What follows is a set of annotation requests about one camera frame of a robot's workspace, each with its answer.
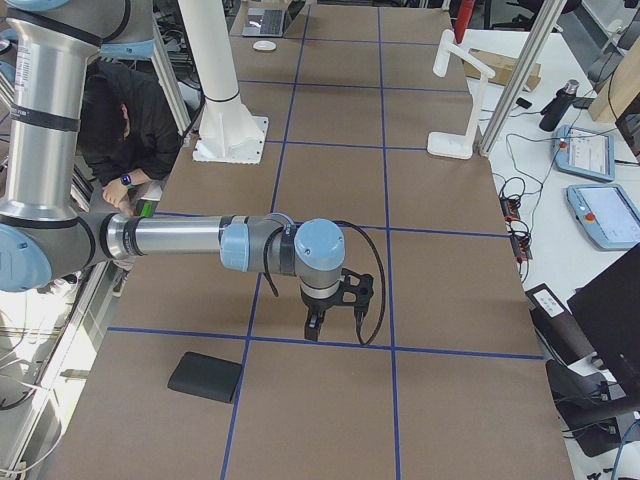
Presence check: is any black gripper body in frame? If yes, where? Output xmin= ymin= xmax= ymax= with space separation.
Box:
xmin=301 ymin=291 xmax=344 ymax=315

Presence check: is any person in black jacket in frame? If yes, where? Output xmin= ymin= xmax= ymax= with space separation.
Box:
xmin=77 ymin=60 xmax=183 ymax=216

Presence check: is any aluminium frame post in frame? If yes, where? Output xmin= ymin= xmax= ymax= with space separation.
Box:
xmin=478 ymin=0 xmax=567 ymax=157

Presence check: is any upper teach pendant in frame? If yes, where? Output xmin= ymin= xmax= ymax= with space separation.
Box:
xmin=552 ymin=124 xmax=615 ymax=182

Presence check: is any grey laptop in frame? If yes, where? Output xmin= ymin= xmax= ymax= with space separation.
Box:
xmin=242 ymin=1 xmax=305 ymax=38

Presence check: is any cardboard box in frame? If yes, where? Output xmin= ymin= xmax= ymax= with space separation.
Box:
xmin=469 ymin=48 xmax=541 ymax=92

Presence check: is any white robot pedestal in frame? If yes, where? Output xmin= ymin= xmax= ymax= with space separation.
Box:
xmin=178 ymin=0 xmax=269 ymax=165

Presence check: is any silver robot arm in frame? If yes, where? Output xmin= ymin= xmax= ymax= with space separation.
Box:
xmin=1 ymin=1 xmax=347 ymax=340

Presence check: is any teach pendant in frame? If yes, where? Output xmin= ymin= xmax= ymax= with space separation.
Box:
xmin=566 ymin=183 xmax=639 ymax=251
xmin=552 ymin=124 xmax=615 ymax=182

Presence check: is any lower teach pendant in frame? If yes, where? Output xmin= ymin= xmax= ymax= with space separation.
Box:
xmin=566 ymin=183 xmax=639 ymax=251

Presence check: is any black power strip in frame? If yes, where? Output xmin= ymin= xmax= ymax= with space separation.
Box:
xmin=499 ymin=196 xmax=532 ymax=263

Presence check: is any white desk lamp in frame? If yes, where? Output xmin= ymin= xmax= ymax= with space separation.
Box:
xmin=426 ymin=29 xmax=497 ymax=161

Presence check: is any black labelled box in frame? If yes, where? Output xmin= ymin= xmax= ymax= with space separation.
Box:
xmin=525 ymin=283 xmax=596 ymax=364

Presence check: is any white computer mouse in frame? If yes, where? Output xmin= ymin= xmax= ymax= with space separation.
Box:
xmin=252 ymin=40 xmax=277 ymax=52

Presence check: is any red cylinder object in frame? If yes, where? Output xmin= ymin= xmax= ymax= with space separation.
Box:
xmin=454 ymin=0 xmax=475 ymax=44

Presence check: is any black mouse pad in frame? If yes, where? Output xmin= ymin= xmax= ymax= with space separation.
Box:
xmin=167 ymin=352 xmax=242 ymax=403

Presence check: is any black monitor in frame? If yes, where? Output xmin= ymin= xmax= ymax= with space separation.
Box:
xmin=568 ymin=246 xmax=639 ymax=390

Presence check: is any black water bottle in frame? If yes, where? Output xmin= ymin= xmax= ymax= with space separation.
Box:
xmin=539 ymin=79 xmax=579 ymax=132

